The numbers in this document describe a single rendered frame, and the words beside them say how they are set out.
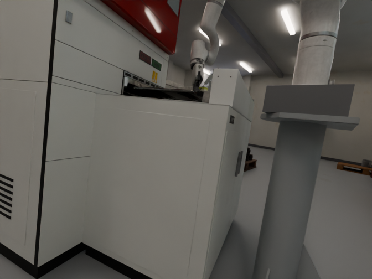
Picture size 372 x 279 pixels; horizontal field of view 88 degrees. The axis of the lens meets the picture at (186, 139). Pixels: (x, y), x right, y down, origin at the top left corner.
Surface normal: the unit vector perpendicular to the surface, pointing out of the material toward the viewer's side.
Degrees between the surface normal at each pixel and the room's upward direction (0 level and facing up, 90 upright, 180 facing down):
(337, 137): 90
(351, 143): 90
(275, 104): 90
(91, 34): 90
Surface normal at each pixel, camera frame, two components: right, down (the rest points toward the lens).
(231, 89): -0.39, 0.02
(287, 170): -0.67, -0.03
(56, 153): 0.91, 0.16
